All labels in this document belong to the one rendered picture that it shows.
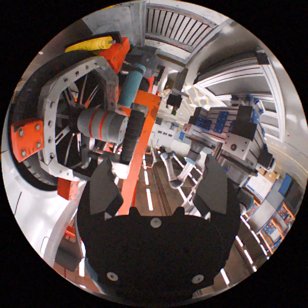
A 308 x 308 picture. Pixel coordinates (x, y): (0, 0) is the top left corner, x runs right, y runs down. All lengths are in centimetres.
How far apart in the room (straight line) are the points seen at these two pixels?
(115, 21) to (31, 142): 68
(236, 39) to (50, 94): 93
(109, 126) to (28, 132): 27
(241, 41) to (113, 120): 94
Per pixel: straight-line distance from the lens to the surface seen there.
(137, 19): 78
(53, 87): 27
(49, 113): 27
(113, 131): 36
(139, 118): 21
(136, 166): 100
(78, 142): 58
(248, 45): 89
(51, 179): 45
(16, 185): 52
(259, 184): 610
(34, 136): 26
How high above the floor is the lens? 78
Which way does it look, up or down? 18 degrees up
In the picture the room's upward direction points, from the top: 161 degrees counter-clockwise
